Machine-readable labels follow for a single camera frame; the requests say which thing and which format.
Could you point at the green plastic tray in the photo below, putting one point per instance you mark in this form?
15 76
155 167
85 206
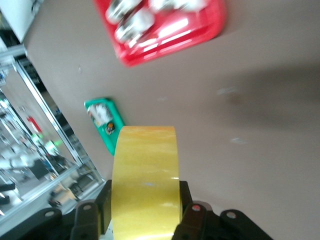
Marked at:
110 143

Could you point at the white capped metal pipe fitting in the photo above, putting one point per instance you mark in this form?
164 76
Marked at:
116 11
175 5
135 26

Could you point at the aluminium frame profile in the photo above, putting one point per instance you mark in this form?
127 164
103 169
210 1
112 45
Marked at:
50 112

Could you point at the grey switch box red button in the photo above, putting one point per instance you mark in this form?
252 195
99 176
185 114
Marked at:
92 113

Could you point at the black orange push button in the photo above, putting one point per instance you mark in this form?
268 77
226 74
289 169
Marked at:
110 128

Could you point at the red plastic tray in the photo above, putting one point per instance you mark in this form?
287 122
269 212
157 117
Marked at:
195 32

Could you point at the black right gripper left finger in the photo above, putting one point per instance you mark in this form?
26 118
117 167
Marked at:
103 212

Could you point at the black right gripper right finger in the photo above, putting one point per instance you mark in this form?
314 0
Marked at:
186 215

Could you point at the yellow tape roll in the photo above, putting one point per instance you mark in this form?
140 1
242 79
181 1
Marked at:
145 175

